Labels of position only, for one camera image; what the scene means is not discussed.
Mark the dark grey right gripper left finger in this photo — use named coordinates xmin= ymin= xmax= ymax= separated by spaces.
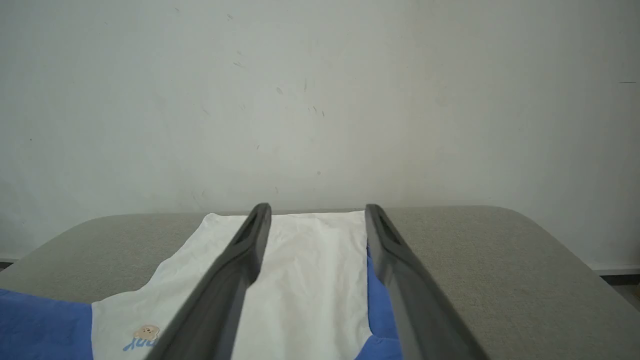
xmin=144 ymin=202 xmax=273 ymax=360

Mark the blue and white raglan shirt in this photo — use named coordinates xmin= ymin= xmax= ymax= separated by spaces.
xmin=0 ymin=210 xmax=404 ymax=360

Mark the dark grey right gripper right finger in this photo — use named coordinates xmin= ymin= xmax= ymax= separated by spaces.
xmin=364 ymin=203 xmax=490 ymax=360

